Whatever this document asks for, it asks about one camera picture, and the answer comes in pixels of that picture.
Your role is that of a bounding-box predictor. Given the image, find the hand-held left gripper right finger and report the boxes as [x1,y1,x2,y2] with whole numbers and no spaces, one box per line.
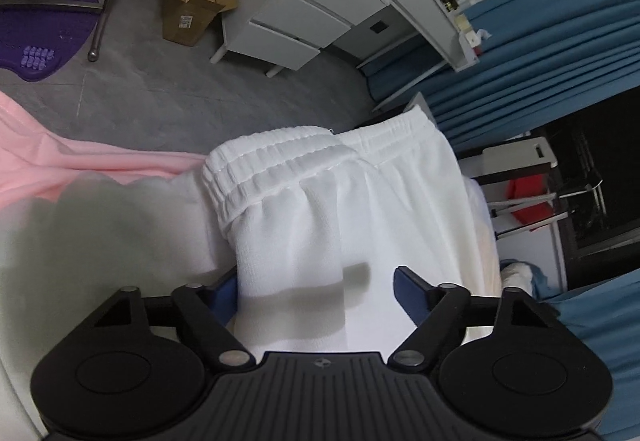
[387,265,561,374]

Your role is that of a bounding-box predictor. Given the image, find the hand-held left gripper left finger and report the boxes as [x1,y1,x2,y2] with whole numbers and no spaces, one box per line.
[92,273,256,374]

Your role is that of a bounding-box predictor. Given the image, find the white pants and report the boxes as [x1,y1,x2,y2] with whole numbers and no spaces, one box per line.
[202,104,501,354]

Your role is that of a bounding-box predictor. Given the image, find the red garment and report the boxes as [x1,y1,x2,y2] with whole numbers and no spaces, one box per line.
[505,174,551,224]

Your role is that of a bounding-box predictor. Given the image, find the garment steamer stand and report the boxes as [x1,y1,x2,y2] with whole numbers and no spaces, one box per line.
[487,166,608,292]

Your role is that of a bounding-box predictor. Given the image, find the pastel tie-dye duvet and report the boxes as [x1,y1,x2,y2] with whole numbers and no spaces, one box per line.
[0,91,241,422]

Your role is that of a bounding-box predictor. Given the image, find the white tissue box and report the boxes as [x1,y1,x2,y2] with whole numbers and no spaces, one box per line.
[462,26,493,54]

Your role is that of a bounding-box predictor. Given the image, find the white dressing table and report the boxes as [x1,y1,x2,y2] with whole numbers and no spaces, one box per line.
[210,0,483,79]

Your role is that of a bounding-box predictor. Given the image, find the purple floor mat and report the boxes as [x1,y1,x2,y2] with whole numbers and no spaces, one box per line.
[0,0,101,82]

